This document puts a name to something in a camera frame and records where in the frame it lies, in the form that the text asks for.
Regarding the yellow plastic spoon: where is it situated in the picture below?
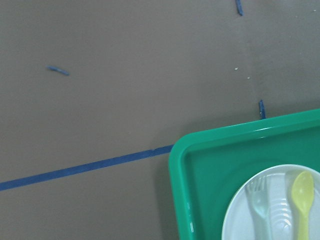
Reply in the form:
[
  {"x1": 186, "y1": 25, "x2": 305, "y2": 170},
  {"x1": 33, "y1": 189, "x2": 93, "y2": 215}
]
[{"x1": 291, "y1": 171, "x2": 314, "y2": 240}]

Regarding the green plastic tray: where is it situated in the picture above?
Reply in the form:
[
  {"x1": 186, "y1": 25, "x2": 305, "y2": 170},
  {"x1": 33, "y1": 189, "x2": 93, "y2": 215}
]
[{"x1": 168, "y1": 109, "x2": 320, "y2": 240}]

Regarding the clear plastic fork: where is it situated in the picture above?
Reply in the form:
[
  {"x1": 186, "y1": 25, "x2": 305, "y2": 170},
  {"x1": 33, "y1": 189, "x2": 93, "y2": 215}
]
[{"x1": 245, "y1": 176, "x2": 272, "y2": 240}]

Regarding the white round plate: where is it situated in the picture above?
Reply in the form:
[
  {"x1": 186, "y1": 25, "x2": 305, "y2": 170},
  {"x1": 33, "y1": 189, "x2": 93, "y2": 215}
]
[{"x1": 221, "y1": 164, "x2": 320, "y2": 240}]

